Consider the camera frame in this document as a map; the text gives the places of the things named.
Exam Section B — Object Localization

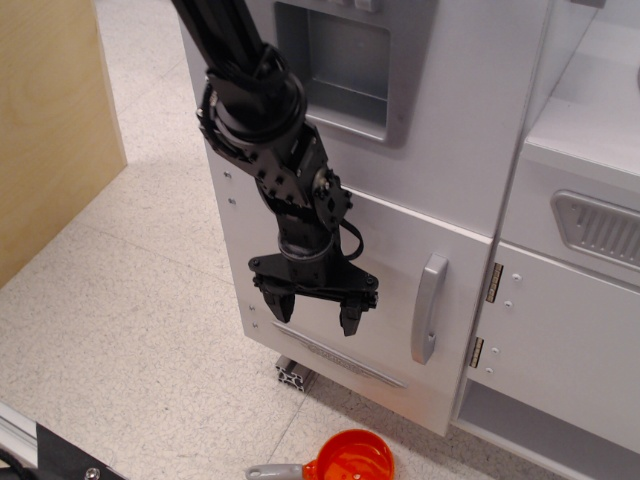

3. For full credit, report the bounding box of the white toy kitchen cabinet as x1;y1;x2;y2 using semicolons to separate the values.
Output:
208;1;639;479

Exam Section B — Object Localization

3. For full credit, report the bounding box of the lower silver door hinge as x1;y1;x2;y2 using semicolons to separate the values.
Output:
469;336;484;368

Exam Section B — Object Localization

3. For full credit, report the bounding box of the white low fridge door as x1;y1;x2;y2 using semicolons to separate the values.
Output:
212;154;494;437

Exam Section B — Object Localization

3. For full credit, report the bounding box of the upper silver door hinge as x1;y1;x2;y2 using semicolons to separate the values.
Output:
485;262;504;303

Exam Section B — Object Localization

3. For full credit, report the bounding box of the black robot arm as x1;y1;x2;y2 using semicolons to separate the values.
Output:
174;1;379;336

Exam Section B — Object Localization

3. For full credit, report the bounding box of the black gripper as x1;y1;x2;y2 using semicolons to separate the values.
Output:
248;249;379;337

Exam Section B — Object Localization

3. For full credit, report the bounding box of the orange pot with grey handle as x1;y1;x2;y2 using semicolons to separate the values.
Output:
245;429;395;480

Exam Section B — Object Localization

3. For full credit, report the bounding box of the aluminium extrusion foot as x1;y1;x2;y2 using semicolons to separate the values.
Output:
275;355;317;393

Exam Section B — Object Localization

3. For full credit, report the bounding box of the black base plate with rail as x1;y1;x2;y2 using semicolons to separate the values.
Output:
1;402;126;480

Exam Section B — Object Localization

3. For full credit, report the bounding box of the grey fridge door handle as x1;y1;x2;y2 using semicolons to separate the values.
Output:
410;253;448;365

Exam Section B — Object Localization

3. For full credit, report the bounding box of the light wooden board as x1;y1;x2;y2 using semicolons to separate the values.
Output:
1;1;126;284

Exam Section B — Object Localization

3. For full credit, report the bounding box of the grey ice dispenser recess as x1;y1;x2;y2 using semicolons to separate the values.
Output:
248;1;438;147

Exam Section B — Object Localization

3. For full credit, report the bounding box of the white oven cabinet door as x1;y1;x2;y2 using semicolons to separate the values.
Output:
468;244;639;451

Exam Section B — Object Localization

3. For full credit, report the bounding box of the silver door hinge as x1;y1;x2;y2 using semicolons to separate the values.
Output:
485;262;504;303
469;336;484;368

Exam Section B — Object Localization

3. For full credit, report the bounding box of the grey oven vent panel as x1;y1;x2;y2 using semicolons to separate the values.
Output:
550;190;639;271

